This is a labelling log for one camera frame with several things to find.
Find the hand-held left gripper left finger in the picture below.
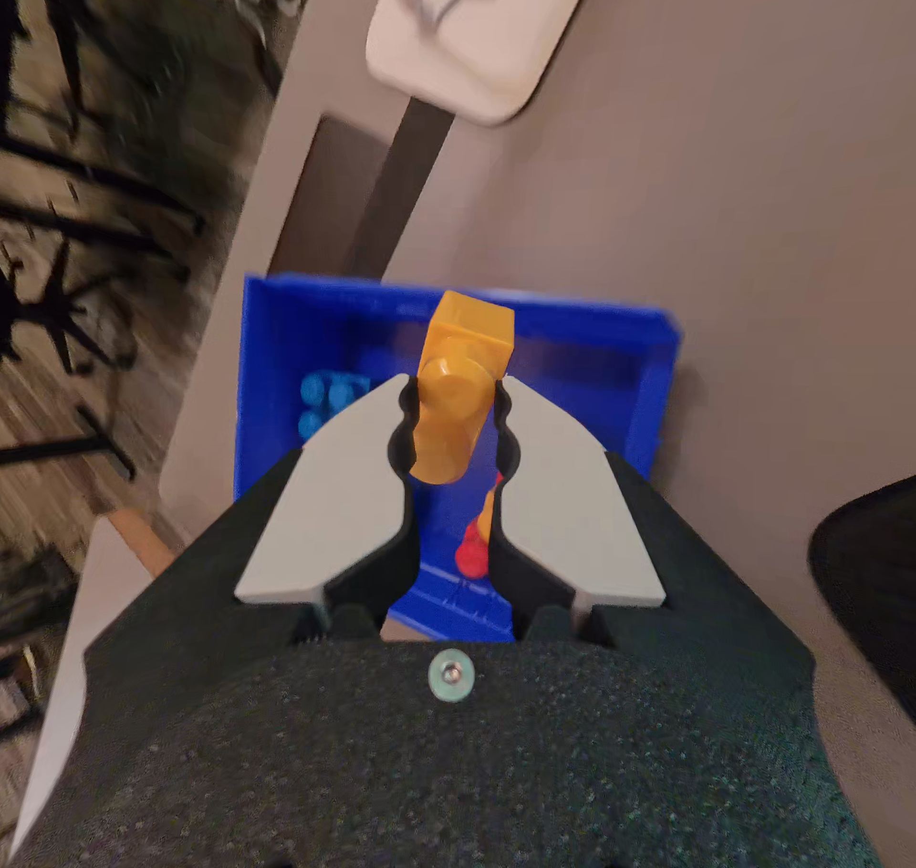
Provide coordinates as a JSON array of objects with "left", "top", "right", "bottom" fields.
[{"left": 234, "top": 374, "right": 421, "bottom": 630}]

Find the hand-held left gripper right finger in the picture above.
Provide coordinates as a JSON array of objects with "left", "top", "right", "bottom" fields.
[{"left": 489, "top": 374, "right": 666, "bottom": 634}]

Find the pile of colourful mega blocks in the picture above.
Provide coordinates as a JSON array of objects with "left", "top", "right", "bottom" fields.
[{"left": 298, "top": 373, "right": 503, "bottom": 581}]

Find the blue plastic bin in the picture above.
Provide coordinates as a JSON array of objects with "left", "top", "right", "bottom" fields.
[{"left": 235, "top": 273, "right": 684, "bottom": 643}]

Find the orange two-stud mega block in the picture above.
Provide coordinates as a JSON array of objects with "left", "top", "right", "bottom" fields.
[{"left": 411, "top": 290, "right": 516, "bottom": 486}]

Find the wood-edged office desk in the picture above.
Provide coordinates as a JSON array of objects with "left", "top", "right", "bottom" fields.
[{"left": 10, "top": 510, "right": 177, "bottom": 847}]

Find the large black textured mat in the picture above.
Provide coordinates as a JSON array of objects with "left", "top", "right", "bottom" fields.
[{"left": 809, "top": 475, "right": 916, "bottom": 727}]

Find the black office chair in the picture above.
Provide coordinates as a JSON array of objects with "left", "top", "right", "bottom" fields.
[{"left": 0, "top": 235, "right": 140, "bottom": 377}]

